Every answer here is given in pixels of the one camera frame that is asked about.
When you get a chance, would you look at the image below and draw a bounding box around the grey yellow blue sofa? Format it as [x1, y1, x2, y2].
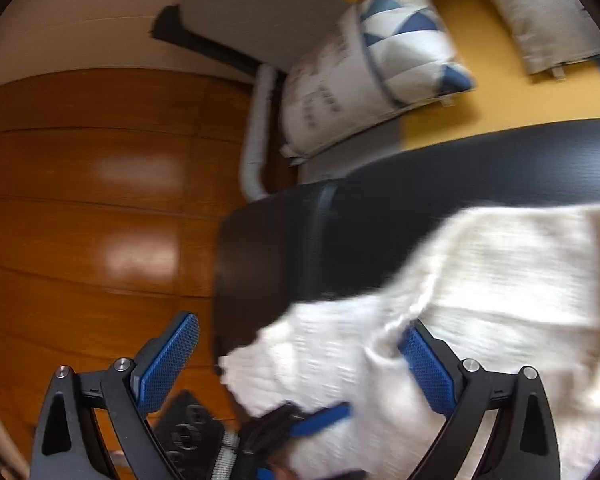
[150, 0, 600, 201]

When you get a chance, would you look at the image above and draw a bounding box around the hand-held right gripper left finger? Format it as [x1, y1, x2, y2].
[29, 311, 201, 480]

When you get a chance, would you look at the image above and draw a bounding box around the beige deer print pillow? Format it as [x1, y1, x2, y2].
[452, 0, 600, 78]

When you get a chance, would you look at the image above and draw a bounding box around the blue triangle pattern pillow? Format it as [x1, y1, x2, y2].
[278, 0, 477, 167]

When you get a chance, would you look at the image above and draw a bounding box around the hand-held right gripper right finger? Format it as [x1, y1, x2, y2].
[396, 319, 561, 480]

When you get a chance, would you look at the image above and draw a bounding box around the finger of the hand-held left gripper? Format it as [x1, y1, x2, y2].
[240, 401, 353, 453]

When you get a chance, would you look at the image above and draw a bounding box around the white knit sweater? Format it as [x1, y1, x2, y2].
[217, 204, 600, 480]

